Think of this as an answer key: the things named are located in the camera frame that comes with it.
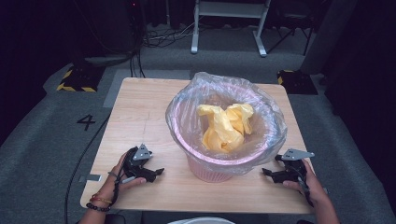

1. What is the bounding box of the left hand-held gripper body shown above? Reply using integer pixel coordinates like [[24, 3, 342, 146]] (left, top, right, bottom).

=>
[[122, 143, 154, 183]]

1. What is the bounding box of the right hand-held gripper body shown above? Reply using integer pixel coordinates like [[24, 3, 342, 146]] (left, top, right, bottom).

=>
[[274, 147, 316, 185]]

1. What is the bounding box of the person's right hand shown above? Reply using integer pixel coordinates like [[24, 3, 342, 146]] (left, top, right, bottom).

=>
[[282, 158, 329, 204]]

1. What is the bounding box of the person's left hand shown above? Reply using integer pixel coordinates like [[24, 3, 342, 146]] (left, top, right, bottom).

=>
[[94, 152, 148, 203]]

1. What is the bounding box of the pink bin with plastic bag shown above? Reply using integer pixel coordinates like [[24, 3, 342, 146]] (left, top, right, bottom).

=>
[[164, 71, 289, 176]]

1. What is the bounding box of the grey tape strip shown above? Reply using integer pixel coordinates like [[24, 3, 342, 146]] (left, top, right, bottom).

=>
[[78, 174, 103, 183]]

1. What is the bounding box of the pink plastic wastebasket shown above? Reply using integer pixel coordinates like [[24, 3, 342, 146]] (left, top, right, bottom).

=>
[[173, 83, 273, 184]]

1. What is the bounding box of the crumpled yellow plastic bag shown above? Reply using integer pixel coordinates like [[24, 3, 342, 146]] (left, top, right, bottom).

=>
[[196, 103, 255, 154]]

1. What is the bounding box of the white round object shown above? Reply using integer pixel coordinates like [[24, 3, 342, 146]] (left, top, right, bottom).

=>
[[167, 217, 236, 224]]

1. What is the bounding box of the black yellow striped base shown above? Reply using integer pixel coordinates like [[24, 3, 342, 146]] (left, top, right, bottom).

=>
[[56, 64, 106, 93], [276, 69, 319, 95]]

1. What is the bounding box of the grey curtain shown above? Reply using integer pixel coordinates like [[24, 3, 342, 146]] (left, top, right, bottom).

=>
[[299, 0, 359, 75]]

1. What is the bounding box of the black folding stand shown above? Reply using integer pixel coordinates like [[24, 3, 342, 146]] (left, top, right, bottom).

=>
[[266, 6, 316, 57]]

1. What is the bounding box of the black right gripper strap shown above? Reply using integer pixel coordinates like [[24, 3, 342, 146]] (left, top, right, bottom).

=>
[[295, 175, 316, 208]]

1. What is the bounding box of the black gripper strap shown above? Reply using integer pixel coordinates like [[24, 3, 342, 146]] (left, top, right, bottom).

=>
[[295, 175, 316, 208], [106, 171, 126, 206]]

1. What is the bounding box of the black left gripper strap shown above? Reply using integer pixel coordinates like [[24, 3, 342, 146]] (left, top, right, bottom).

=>
[[106, 171, 126, 206]]

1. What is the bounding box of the red and yellow string bracelet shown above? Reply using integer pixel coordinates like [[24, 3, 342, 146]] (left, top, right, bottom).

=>
[[89, 193, 113, 205]]

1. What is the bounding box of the black floor cable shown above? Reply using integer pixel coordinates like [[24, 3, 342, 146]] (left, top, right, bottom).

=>
[[64, 113, 112, 224]]

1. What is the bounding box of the black bead bracelet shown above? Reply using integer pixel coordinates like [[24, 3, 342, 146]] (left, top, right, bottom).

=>
[[85, 202, 112, 214]]

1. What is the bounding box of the bundle of floor cables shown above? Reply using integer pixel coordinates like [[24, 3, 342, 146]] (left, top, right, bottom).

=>
[[141, 21, 197, 49]]

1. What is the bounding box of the white metal stand frame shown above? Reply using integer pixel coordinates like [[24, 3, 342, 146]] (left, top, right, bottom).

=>
[[190, 0, 273, 58]]

